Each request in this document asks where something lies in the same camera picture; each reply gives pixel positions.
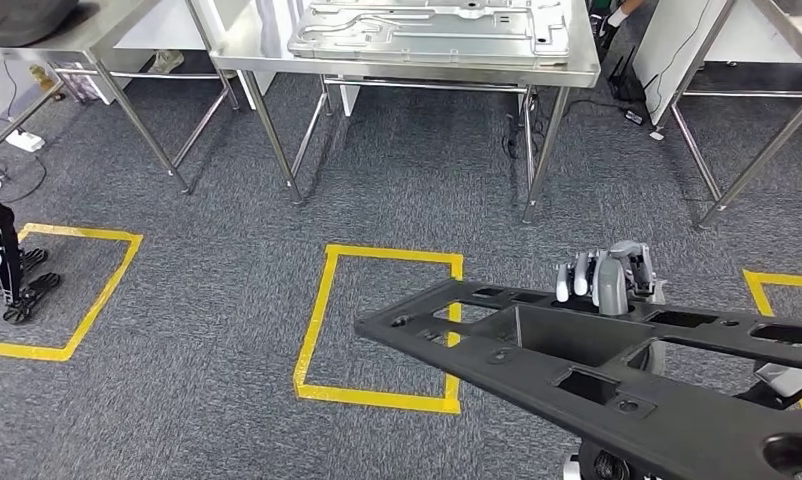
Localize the steel workbench table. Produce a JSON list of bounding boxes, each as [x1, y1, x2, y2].
[[208, 0, 602, 225]]

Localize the black floor bag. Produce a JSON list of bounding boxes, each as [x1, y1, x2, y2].
[[606, 46, 647, 104]]

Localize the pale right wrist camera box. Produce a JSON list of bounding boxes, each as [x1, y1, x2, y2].
[[755, 362, 802, 399]]

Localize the black cable bundle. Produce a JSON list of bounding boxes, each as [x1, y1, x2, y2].
[[502, 99, 541, 160]]

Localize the black ribbed plastic part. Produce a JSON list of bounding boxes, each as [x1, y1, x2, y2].
[[0, 0, 81, 48]]

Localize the black plastic plate part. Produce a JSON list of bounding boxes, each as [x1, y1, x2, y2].
[[354, 278, 802, 480]]

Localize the white power strip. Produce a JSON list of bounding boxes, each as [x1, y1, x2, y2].
[[5, 129, 47, 154]]

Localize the yellow floor tape marking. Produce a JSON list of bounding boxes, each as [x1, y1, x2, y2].
[[742, 268, 802, 410], [0, 223, 144, 364], [292, 243, 465, 417]]

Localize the stamped sheet metal panel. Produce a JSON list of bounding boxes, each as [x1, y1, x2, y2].
[[286, 0, 571, 68]]

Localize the steel frame table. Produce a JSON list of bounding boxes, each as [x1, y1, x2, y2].
[[665, 0, 802, 232], [0, 0, 240, 197]]

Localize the black humanoid robot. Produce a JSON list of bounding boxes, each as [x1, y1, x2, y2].
[[0, 188, 62, 326]]

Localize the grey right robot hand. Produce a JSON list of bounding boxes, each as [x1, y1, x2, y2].
[[554, 239, 667, 318]]

